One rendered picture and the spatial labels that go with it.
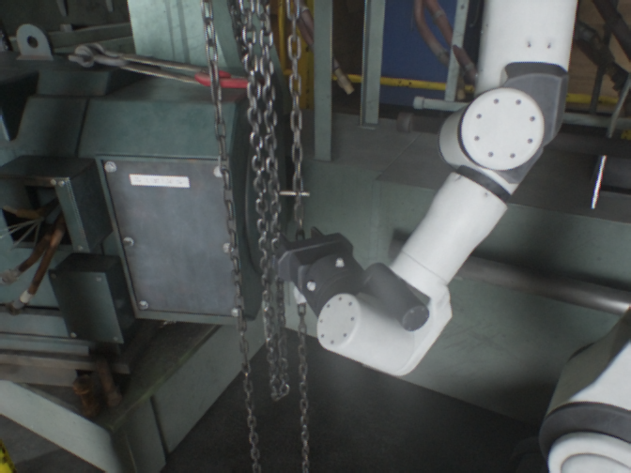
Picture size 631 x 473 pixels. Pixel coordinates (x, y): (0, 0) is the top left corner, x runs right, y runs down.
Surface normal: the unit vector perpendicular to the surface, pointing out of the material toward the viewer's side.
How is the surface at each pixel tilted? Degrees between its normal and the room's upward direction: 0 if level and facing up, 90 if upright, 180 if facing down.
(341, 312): 50
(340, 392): 0
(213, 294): 90
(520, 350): 90
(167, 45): 90
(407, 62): 90
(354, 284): 45
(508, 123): 66
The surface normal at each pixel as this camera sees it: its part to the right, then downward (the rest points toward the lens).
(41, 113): -0.10, -0.26
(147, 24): -0.45, 0.45
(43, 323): -0.11, 0.03
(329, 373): 0.00, -0.87
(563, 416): -0.90, -0.22
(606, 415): -0.62, -0.37
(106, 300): -0.13, 0.49
